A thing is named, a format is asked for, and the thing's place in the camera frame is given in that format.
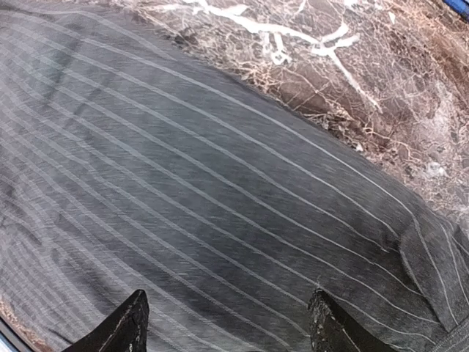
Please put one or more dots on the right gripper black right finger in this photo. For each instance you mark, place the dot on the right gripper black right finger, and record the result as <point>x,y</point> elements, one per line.
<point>332,329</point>

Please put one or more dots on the black pinstriped long sleeve shirt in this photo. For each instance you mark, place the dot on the black pinstriped long sleeve shirt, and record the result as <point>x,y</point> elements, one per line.
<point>128,165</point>

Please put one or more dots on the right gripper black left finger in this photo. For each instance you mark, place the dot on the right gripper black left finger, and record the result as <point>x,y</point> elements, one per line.
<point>124,330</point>

